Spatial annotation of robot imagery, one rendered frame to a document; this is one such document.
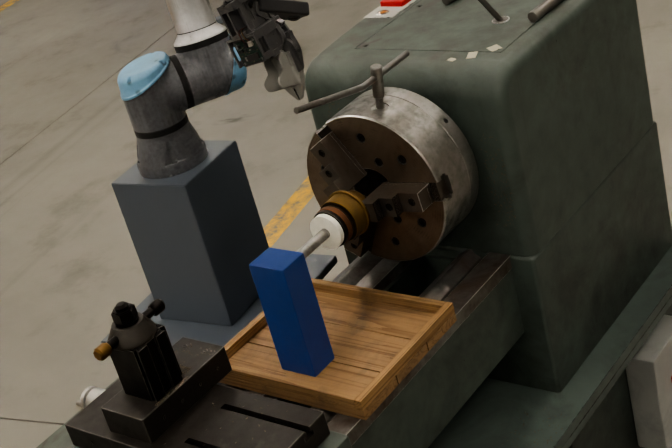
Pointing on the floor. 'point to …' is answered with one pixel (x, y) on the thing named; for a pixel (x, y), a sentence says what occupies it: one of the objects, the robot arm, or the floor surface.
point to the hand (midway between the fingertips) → (300, 90)
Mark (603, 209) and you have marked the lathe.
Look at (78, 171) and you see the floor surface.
